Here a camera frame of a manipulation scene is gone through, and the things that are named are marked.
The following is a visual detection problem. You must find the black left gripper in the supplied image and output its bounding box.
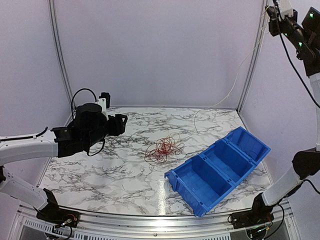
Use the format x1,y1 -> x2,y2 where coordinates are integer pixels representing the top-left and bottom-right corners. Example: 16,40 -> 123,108
85,114 -> 128,149

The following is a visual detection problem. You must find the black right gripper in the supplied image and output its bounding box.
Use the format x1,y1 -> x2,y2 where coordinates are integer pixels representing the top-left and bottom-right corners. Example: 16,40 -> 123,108
265,5 -> 311,50

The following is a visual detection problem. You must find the yellow wire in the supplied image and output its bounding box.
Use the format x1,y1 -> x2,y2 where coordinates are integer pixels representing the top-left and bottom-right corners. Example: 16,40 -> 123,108
193,6 -> 272,136

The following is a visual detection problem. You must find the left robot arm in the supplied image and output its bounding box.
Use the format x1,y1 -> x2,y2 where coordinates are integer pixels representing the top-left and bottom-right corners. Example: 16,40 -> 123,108
0,102 -> 128,223

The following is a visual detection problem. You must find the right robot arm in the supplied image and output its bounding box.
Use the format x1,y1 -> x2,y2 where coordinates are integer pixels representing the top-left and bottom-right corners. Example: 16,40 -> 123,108
241,34 -> 317,193

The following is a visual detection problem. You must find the blue three-compartment bin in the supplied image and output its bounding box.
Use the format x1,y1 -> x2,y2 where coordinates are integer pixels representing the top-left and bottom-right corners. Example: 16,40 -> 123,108
164,127 -> 271,217

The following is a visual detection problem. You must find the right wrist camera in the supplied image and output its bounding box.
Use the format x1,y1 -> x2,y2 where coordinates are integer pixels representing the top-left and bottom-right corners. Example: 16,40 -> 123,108
272,0 -> 295,20

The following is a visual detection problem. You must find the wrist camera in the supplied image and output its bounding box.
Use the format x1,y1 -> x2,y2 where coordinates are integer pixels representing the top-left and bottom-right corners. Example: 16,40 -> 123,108
272,0 -> 295,20
96,92 -> 111,120

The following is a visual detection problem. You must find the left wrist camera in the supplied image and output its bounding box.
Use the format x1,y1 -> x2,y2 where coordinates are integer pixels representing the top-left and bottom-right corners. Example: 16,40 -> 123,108
96,92 -> 111,120

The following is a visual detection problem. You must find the red tangled wire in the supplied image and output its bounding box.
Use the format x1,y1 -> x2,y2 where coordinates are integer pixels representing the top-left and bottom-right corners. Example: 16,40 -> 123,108
143,142 -> 185,163

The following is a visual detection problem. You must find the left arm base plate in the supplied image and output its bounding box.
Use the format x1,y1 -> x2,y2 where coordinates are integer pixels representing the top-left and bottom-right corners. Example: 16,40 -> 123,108
36,208 -> 80,228

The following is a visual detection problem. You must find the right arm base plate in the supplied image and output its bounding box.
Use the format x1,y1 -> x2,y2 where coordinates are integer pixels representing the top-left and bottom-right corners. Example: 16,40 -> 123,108
228,209 -> 274,229

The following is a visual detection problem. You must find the aluminium front frame rail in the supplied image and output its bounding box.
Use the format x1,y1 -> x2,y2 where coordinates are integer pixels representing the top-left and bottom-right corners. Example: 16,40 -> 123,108
8,201 -> 301,240

